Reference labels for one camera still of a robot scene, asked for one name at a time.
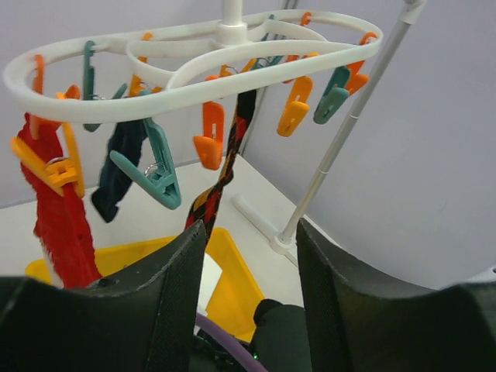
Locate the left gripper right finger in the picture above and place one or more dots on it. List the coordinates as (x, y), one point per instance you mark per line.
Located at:
(359, 318)

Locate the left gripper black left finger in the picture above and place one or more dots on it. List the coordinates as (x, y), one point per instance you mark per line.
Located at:
(140, 318)

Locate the red sock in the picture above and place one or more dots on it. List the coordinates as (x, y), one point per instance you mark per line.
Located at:
(61, 225)

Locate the dark argyle sock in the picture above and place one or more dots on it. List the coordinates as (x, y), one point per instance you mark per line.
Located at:
(206, 205)

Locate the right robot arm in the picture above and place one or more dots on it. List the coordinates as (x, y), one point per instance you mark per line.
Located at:
(280, 340)

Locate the yellow plastic tray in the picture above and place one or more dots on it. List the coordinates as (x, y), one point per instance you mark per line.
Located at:
(236, 295)

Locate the silver clothes rail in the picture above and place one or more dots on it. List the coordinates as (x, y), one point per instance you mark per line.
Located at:
(283, 242)

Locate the white sock hanger frame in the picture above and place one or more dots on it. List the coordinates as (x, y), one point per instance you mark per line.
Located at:
(177, 55)

